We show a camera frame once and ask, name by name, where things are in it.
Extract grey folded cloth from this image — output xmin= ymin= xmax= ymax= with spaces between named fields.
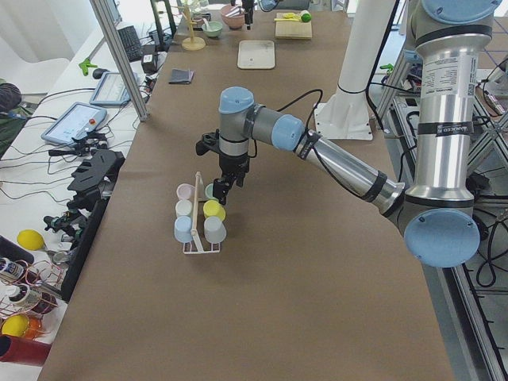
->
xmin=168 ymin=68 xmax=194 ymax=84

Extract pink bowl with ice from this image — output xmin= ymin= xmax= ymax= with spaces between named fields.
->
xmin=220 ymin=4 xmax=245 ymax=30

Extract light blue cup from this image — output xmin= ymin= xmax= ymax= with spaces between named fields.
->
xmin=174 ymin=215 xmax=193 ymax=244

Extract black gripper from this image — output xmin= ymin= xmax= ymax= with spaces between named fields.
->
xmin=213 ymin=153 xmax=250 ymax=206
xmin=242 ymin=0 xmax=255 ymax=30

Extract wooden cup tree stand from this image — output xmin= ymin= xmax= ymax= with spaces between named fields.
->
xmin=181 ymin=1 xmax=206 ymax=52

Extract teach pendant tablet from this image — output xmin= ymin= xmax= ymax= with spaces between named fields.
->
xmin=40 ymin=102 xmax=107 ymax=146
xmin=89 ymin=71 xmax=130 ymax=107

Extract white wire cup rack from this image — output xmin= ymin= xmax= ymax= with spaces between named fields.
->
xmin=183 ymin=171 xmax=221 ymax=255

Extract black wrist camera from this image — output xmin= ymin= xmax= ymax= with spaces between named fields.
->
xmin=195 ymin=129 xmax=220 ymax=156

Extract green cup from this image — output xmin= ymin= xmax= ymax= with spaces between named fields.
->
xmin=205 ymin=183 xmax=217 ymax=201

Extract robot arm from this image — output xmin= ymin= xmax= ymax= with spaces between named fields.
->
xmin=211 ymin=1 xmax=498 ymax=267
xmin=241 ymin=0 xmax=279 ymax=30

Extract far teach pendant tablet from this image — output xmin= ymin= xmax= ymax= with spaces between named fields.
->
xmin=89 ymin=71 xmax=130 ymax=107

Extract copper wire bottle rack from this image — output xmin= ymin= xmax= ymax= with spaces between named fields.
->
xmin=1 ymin=257 xmax=63 ymax=340

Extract pale blue-white cup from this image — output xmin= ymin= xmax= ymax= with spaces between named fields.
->
xmin=204 ymin=216 xmax=227 ymax=244

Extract pink cup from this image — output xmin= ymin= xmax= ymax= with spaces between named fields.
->
xmin=176 ymin=183 xmax=195 ymax=200

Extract wooden cutting board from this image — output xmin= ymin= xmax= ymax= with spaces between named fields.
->
xmin=275 ymin=12 xmax=313 ymax=40

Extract green lime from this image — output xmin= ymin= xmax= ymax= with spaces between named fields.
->
xmin=300 ymin=11 xmax=312 ymax=23

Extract green bowl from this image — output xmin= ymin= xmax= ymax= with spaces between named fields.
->
xmin=202 ymin=21 xmax=223 ymax=38

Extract yellow cup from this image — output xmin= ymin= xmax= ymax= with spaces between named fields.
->
xmin=202 ymin=200 xmax=226 ymax=221

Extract cream white cup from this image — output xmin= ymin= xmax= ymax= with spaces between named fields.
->
xmin=175 ymin=199 xmax=194 ymax=217

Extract yellow lemon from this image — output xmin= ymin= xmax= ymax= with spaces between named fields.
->
xmin=17 ymin=229 xmax=45 ymax=251

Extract black tool stand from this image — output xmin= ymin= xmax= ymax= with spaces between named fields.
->
xmin=44 ymin=149 xmax=125 ymax=302

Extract cream rabbit tray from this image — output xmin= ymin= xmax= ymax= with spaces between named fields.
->
xmin=237 ymin=40 xmax=275 ymax=70

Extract near teach pendant tablet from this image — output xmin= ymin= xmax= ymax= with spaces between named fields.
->
xmin=40 ymin=102 xmax=107 ymax=146

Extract aluminium frame post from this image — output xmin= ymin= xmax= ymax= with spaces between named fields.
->
xmin=90 ymin=0 xmax=148 ymax=122

